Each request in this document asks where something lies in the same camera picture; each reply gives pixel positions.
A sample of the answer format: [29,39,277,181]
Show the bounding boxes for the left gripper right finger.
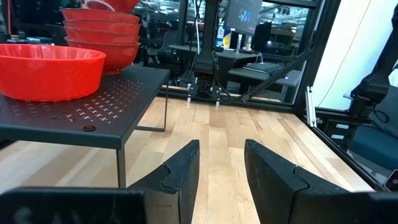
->
[244,139,398,224]

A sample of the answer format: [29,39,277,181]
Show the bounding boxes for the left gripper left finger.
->
[0,139,201,224]

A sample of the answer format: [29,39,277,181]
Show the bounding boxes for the red strawberry print bowl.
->
[85,0,139,13]
[63,19,141,35]
[64,36,141,75]
[64,27,141,44]
[60,8,141,25]

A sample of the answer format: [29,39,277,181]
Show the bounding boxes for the red plastic bowl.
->
[0,43,107,103]

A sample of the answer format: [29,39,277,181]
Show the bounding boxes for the black box white labels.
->
[323,119,354,149]

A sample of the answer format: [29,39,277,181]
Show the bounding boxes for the silver aluminium bar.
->
[305,86,318,128]

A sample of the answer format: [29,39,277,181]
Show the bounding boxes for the black perforated metal shelf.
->
[0,63,171,189]

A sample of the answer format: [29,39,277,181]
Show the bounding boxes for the dark padded chair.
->
[348,93,398,170]

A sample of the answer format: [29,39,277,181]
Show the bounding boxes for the black office chair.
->
[157,29,187,68]

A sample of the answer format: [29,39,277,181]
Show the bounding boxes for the black computer monitor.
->
[224,0,264,35]

